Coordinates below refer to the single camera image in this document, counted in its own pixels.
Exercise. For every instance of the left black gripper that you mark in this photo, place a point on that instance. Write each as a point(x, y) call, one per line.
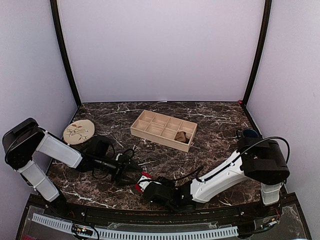
point(118, 173)

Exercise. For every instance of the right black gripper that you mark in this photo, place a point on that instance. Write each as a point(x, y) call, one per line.
point(156, 180)

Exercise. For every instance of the red sock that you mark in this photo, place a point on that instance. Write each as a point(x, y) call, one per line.
point(143, 182)

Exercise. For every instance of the beige ribbed sock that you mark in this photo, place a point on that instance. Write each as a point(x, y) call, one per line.
point(181, 136)

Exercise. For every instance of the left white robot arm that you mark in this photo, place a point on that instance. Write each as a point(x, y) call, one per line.
point(27, 138)

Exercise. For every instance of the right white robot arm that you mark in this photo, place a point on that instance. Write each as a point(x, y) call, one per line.
point(257, 159)

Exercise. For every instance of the wooden compartment tray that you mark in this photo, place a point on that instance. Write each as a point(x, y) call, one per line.
point(162, 129)

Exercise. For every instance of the round wooden plate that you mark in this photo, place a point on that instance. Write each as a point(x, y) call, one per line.
point(79, 132)

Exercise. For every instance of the left circuit board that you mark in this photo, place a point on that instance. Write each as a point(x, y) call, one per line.
point(81, 230)

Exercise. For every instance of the circuit board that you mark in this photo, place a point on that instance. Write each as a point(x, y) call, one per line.
point(81, 230)
point(269, 224)

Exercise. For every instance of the blue enamel mug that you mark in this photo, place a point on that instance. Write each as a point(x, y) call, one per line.
point(247, 133)

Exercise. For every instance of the right circuit board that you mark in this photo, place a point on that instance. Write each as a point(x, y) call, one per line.
point(269, 224)

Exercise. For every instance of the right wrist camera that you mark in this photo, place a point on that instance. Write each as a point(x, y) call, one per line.
point(157, 192)

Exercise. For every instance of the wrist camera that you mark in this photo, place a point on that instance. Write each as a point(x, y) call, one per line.
point(157, 192)
point(101, 148)

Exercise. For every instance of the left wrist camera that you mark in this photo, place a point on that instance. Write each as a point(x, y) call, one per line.
point(101, 148)

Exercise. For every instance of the white slotted cable duct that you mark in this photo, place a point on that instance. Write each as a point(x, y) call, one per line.
point(133, 233)

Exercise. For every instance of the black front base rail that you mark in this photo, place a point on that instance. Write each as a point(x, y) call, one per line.
point(230, 207)

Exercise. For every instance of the left black frame post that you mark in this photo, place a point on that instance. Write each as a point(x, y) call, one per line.
point(63, 51)

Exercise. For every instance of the black frame post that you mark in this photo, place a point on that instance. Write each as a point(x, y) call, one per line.
point(258, 52)
point(63, 51)

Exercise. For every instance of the right black frame post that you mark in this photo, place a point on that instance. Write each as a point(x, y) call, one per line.
point(258, 52)

